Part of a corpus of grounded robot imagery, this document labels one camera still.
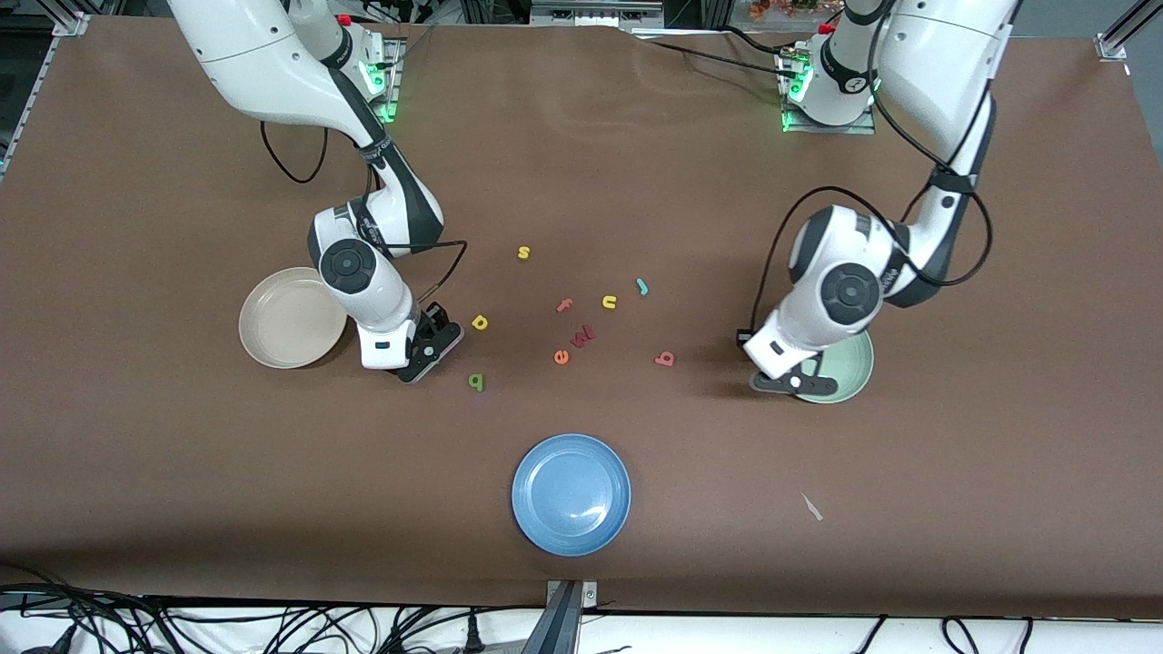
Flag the black cable on table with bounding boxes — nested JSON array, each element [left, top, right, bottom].
[[627, 27, 800, 83]]

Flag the beige brown round plate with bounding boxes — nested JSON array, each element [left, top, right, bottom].
[[238, 267, 349, 370]]

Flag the grey metal frame structure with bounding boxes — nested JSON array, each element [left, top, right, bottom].
[[532, 0, 664, 28]]

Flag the aluminium frame rail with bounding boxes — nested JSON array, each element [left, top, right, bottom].
[[0, 36, 55, 178]]

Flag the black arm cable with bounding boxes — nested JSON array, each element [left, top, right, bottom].
[[736, 0, 996, 348], [261, 118, 469, 305]]

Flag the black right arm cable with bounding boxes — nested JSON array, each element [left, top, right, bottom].
[[261, 118, 469, 305]]

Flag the light green round plate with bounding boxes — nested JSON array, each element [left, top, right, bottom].
[[800, 329, 875, 404]]

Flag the metal table edge bracket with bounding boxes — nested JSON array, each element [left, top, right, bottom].
[[545, 580, 599, 654]]

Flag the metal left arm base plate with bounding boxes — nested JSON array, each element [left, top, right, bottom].
[[780, 45, 878, 135]]

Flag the orange dried leaves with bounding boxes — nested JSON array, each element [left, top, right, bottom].
[[750, 0, 823, 21]]

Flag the brown table cover sheet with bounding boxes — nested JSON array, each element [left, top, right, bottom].
[[0, 16, 1163, 620]]

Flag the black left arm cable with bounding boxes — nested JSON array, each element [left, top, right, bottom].
[[736, 0, 996, 348]]

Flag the blue round plate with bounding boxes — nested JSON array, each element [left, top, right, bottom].
[[512, 433, 632, 557]]

